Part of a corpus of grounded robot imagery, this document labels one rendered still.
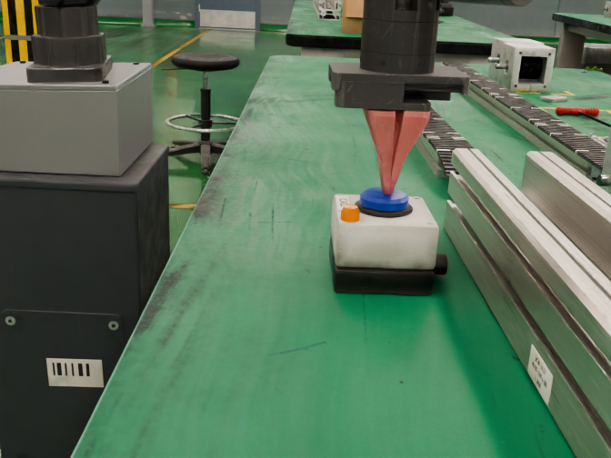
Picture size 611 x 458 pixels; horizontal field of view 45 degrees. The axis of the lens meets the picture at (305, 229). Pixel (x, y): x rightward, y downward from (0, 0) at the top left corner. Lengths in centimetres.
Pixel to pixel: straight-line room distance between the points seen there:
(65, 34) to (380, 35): 47
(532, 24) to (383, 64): 1163
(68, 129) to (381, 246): 45
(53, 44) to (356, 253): 49
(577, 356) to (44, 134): 67
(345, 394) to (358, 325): 9
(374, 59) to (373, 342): 21
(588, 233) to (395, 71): 19
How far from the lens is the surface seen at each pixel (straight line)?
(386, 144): 57
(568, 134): 113
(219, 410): 45
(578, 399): 44
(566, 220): 65
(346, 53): 288
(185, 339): 52
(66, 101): 90
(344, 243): 58
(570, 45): 540
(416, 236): 58
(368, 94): 55
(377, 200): 59
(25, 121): 92
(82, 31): 94
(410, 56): 56
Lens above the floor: 103
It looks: 20 degrees down
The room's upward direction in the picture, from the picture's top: 3 degrees clockwise
